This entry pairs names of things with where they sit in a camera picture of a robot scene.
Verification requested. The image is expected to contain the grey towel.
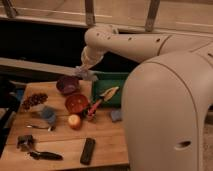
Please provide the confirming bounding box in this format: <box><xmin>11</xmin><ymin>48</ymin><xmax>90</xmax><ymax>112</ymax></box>
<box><xmin>74</xmin><ymin>66</ymin><xmax>98</xmax><ymax>81</ymax></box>

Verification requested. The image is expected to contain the black remote control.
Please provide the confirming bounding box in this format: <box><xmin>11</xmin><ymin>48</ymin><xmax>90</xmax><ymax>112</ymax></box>
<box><xmin>80</xmin><ymin>138</ymin><xmax>96</xmax><ymax>165</ymax></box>

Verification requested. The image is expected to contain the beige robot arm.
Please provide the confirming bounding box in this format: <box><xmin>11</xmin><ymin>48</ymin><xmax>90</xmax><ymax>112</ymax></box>
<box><xmin>81</xmin><ymin>26</ymin><xmax>213</xmax><ymax>171</ymax></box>

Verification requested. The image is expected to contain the purple bowl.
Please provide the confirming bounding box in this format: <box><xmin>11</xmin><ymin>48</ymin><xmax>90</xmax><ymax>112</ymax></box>
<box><xmin>56</xmin><ymin>76</ymin><xmax>79</xmax><ymax>95</ymax></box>

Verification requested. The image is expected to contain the red bowl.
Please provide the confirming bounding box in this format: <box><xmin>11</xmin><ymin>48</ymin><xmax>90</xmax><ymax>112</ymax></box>
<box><xmin>65</xmin><ymin>93</ymin><xmax>89</xmax><ymax>114</ymax></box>

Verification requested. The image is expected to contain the green plastic tray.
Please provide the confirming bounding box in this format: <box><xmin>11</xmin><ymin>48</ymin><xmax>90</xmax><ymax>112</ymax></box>
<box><xmin>91</xmin><ymin>72</ymin><xmax>128</xmax><ymax>108</ymax></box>

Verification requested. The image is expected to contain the yellow red apple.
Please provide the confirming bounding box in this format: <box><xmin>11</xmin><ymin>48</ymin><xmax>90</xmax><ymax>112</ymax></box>
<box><xmin>68</xmin><ymin>114</ymin><xmax>81</xmax><ymax>130</ymax></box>

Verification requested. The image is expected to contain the bunch of dark grapes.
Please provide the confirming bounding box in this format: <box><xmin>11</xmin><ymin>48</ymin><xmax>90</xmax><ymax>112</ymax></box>
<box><xmin>22</xmin><ymin>93</ymin><xmax>48</xmax><ymax>110</ymax></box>

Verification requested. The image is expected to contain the metal spoon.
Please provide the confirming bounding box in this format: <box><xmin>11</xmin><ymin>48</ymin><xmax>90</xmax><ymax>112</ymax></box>
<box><xmin>26</xmin><ymin>125</ymin><xmax>54</xmax><ymax>131</ymax></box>

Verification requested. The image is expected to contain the wooden cutting board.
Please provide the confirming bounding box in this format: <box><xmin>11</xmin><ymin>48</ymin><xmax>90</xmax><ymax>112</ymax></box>
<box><xmin>0</xmin><ymin>82</ymin><xmax>129</xmax><ymax>171</ymax></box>

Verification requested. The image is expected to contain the small metal toy object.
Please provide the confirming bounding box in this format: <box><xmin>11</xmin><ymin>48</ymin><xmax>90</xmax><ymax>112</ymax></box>
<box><xmin>17</xmin><ymin>135</ymin><xmax>35</xmax><ymax>151</ymax></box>

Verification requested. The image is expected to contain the red handled spatula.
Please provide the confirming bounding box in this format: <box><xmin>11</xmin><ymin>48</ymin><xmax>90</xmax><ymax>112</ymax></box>
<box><xmin>86</xmin><ymin>86</ymin><xmax>119</xmax><ymax>121</ymax></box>

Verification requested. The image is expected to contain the black handled tool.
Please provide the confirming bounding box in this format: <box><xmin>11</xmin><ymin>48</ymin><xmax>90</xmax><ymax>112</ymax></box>
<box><xmin>29</xmin><ymin>151</ymin><xmax>63</xmax><ymax>160</ymax></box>

